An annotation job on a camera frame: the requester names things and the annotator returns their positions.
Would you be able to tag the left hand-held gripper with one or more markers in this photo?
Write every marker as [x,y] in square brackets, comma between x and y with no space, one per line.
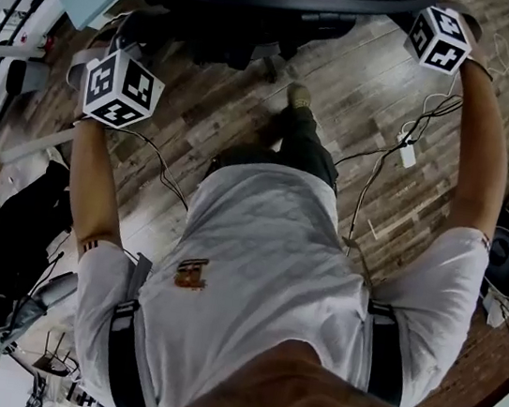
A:
[119,92]

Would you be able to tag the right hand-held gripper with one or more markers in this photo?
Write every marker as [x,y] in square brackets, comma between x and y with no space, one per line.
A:
[442,41]

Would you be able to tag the person's right forearm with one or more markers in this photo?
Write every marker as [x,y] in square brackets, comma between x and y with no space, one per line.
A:
[480,151]

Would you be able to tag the person's left forearm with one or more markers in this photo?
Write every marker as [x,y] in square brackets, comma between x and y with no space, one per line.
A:
[95,174]

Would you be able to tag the person's tan shoe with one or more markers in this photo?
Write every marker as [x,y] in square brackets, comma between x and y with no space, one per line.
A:
[299,95]

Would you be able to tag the person's black trousers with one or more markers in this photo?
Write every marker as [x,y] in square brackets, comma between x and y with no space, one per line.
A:
[300,152]

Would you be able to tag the person's white t-shirt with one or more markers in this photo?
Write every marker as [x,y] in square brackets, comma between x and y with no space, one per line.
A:
[265,256]

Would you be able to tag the small dark chair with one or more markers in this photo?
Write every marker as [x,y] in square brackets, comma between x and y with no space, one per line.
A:
[56,358]

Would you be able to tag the person's head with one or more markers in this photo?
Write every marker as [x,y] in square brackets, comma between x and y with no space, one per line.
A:
[300,404]

